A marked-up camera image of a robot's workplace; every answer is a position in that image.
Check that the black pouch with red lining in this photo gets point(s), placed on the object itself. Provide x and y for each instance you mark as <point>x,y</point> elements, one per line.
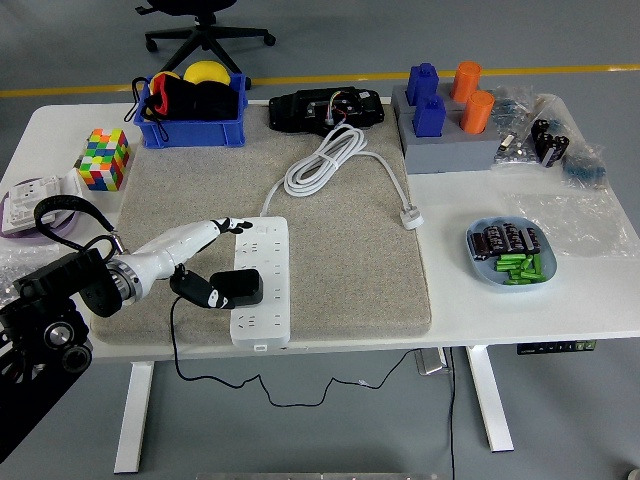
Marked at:
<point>210,102</point>

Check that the silver metal box under table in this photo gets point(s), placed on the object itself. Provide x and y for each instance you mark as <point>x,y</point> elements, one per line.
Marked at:
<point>430,362</point>

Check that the white table leg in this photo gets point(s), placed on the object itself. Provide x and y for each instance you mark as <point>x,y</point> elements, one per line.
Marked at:
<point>134,415</point>
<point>490,400</point>

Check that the small yellow ball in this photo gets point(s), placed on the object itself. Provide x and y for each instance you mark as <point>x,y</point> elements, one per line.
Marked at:
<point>167,77</point>

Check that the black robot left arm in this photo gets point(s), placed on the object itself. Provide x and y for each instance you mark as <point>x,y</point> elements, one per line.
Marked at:
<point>55,285</point>

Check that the purple round disc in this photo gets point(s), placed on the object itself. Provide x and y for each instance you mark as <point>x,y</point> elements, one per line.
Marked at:
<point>67,227</point>

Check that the light blue plate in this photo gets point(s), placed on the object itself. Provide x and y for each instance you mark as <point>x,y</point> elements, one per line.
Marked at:
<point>482,272</point>

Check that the clear bag of small screws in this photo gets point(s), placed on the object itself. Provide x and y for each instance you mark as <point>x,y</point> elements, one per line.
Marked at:
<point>522,155</point>

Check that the white switch panel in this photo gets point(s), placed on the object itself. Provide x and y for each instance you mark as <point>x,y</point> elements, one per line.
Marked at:
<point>70,185</point>

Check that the green battery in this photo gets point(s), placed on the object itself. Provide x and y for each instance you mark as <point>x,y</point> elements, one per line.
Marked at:
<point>527,264</point>
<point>517,281</point>
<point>507,266</point>
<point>510,259</point>
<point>538,265</point>
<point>531,275</point>

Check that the blue plastic block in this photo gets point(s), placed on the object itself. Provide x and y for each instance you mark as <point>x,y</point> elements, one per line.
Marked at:
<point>422,82</point>
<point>430,117</point>

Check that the clear bag of black capacitors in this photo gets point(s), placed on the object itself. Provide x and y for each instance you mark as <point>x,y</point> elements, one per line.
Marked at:
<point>550,142</point>

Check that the white power strip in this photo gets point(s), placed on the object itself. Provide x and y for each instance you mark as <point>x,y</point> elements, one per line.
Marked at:
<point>270,260</point>

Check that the white wall socket panel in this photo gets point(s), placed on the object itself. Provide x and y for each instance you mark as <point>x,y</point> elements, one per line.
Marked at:
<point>25,200</point>

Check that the black capacitor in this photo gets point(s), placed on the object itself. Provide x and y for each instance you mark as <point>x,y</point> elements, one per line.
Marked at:
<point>512,236</point>
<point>495,237</point>
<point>531,240</point>
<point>480,246</point>

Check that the black power adapter plug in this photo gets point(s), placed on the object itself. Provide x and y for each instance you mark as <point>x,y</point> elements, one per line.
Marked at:
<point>242,287</point>

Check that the white three-pin plug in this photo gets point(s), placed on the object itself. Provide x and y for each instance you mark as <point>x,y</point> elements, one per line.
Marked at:
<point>412,218</point>

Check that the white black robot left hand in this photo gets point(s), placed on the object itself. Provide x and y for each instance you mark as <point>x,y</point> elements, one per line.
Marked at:
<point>160,250</point>

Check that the small silver metal part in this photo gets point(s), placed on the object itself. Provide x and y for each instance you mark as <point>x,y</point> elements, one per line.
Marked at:
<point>507,142</point>

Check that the colourful cube puzzle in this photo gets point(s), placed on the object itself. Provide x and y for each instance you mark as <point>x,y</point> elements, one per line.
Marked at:
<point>105,160</point>

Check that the grey foam holder block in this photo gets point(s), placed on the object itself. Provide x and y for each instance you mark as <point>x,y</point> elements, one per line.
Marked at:
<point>450,152</point>
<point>397,97</point>

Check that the orange cylinder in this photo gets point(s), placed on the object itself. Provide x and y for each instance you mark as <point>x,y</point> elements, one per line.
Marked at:
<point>465,80</point>
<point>477,112</point>

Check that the clear bag of blue parts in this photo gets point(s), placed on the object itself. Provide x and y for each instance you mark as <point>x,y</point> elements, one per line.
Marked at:
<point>585,167</point>

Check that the black table control panel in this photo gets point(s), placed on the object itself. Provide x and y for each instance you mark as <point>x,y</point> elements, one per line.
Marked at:
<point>555,348</point>

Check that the empty clear plastic bag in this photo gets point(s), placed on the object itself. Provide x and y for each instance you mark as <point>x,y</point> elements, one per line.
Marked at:
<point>575,225</point>

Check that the blue plastic bin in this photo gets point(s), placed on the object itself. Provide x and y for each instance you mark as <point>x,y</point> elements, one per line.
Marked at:
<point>190,135</point>

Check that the large yellow ball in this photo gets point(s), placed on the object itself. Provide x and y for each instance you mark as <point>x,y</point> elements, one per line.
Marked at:
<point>205,72</point>

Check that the clear bag of blue resistors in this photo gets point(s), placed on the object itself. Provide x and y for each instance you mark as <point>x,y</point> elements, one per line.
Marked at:
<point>515,107</point>

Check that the clear bag of metal nuts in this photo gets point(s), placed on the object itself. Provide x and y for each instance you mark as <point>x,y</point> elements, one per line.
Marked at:
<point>15,262</point>

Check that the black office chair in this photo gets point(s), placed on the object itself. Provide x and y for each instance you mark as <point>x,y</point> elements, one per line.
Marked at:
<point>207,35</point>

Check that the grey-brown mat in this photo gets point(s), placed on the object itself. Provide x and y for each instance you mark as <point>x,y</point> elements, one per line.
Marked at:
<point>350,275</point>

